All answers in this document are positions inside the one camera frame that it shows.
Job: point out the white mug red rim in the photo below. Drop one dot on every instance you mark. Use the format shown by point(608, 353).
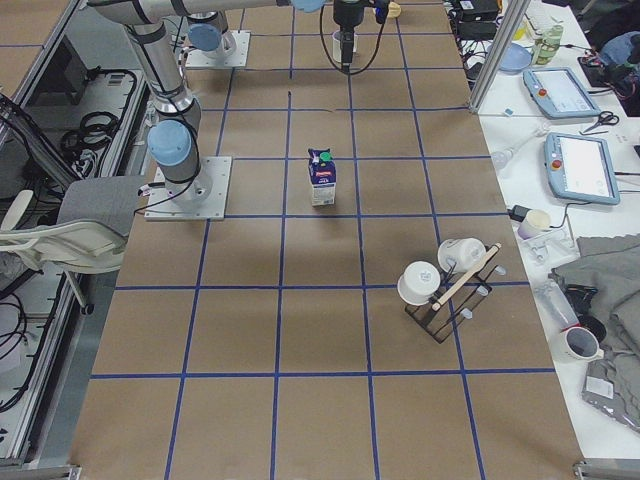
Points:
point(580, 344)

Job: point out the grey cloth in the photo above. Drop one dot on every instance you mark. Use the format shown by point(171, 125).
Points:
point(611, 266)

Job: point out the cream round cup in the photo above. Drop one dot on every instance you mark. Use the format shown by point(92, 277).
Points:
point(534, 223)

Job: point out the white ceramic mug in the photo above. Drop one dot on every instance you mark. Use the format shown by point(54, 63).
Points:
point(336, 47)

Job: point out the white cup on rack rear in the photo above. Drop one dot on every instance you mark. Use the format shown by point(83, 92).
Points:
point(459, 255)

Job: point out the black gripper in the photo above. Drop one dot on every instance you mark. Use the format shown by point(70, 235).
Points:
point(346, 14)

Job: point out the black scissors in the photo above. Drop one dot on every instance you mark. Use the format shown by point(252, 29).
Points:
point(605, 118)

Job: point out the green tape rolls stack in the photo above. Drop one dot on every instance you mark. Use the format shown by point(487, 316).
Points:
point(546, 47)

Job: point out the grey office chair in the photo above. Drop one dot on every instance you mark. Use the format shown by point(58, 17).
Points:
point(90, 234)

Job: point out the white cup on rack front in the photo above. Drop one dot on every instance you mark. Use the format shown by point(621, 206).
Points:
point(419, 281)

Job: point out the aluminium frame post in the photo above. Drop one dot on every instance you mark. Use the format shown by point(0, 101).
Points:
point(512, 18)

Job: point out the blue white milk carton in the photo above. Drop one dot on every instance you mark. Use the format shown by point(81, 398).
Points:
point(323, 177)

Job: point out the white cup on rack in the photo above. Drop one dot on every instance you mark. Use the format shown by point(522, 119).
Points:
point(459, 255)
point(419, 281)

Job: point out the blue teach pendant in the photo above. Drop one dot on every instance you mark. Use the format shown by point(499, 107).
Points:
point(580, 168)
point(559, 94)

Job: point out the black wire mug rack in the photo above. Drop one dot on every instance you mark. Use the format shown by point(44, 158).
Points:
point(456, 299)

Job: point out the blue teach pendant far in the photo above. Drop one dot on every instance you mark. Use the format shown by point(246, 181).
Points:
point(559, 94)

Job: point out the blue teach pendant near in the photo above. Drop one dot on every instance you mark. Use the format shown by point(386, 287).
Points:
point(580, 168)

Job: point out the light blue plate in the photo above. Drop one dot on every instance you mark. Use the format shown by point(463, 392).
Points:
point(515, 59)

